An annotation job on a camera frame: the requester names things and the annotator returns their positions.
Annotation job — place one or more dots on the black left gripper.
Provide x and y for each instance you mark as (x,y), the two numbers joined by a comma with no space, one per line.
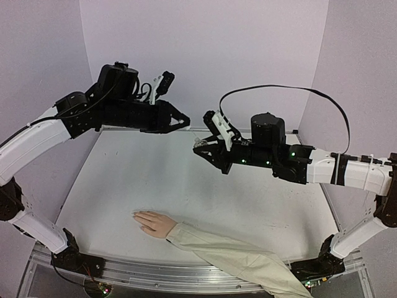
(166,112)

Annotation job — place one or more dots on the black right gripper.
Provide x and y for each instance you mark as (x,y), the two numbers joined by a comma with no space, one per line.
(226,154)

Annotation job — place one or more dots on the clear glitter nail polish bottle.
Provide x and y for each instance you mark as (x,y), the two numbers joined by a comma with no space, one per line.
(200,142)

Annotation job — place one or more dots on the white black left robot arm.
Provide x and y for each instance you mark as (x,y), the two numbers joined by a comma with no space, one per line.
(116,99)

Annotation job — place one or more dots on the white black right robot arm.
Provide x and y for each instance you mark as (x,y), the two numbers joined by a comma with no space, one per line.
(304,164)

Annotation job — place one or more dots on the mannequin hand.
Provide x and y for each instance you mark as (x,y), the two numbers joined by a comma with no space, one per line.
(154,224)

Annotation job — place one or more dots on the beige sleeve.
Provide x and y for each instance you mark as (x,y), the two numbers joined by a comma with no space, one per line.
(239,259)

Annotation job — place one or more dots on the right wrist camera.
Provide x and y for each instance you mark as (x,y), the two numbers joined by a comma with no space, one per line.
(219,126)

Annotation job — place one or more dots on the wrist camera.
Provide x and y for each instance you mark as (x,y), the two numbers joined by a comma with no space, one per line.
(219,126)
(161,86)

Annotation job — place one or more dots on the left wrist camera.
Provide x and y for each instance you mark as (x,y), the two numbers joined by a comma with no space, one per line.
(161,86)

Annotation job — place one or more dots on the aluminium base frame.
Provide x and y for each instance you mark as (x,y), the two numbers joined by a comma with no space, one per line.
(128,171)

